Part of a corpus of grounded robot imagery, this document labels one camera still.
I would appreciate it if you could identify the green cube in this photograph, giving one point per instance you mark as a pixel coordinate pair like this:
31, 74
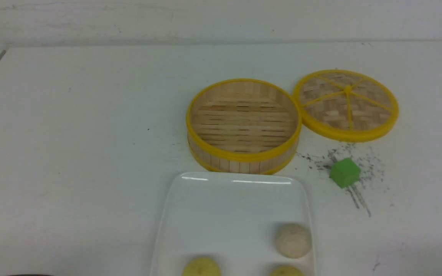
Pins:
345, 173

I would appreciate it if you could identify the white rectangular plate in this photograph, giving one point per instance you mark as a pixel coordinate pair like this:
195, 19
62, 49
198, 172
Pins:
232, 219

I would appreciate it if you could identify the yellow steamed bun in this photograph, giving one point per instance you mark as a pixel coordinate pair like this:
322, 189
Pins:
286, 270
201, 266

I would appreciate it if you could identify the woven bamboo steamer lid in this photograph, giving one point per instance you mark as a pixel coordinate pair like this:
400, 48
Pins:
346, 106

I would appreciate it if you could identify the bamboo steamer basket yellow rim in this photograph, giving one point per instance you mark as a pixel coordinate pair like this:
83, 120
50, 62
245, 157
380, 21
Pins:
243, 126

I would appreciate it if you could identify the white steamed bun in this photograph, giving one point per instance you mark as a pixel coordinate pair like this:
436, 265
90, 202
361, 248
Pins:
293, 241

